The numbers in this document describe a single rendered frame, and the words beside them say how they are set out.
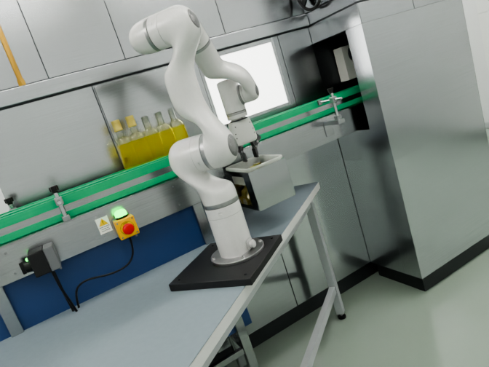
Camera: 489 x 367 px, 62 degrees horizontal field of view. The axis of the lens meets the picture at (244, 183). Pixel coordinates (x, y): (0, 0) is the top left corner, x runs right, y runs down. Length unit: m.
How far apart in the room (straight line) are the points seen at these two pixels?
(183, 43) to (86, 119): 0.73
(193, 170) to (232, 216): 0.19
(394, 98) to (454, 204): 0.70
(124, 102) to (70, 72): 0.24
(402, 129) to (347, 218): 0.62
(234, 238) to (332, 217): 1.11
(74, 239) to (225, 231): 0.55
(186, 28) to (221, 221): 0.59
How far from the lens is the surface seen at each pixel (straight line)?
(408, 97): 2.18
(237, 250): 1.35
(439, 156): 2.34
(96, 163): 1.84
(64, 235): 1.55
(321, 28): 2.24
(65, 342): 1.40
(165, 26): 1.28
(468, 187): 2.54
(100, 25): 1.92
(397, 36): 2.18
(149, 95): 1.87
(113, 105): 1.83
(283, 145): 1.90
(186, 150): 1.29
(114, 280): 1.63
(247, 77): 1.57
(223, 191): 1.29
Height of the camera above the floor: 1.28
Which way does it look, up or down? 12 degrees down
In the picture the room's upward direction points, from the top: 18 degrees counter-clockwise
